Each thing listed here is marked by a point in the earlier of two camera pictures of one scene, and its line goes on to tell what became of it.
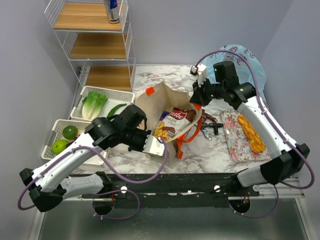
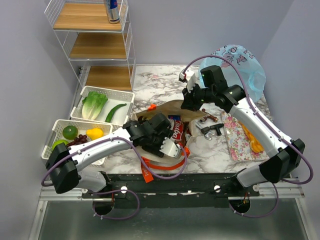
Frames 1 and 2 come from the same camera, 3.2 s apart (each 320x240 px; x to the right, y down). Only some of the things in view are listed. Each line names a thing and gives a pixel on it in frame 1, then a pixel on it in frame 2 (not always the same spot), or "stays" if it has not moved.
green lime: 70,132 stays
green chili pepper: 113,110 stays
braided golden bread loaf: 257,144 stays
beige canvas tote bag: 159,97 → 173,108
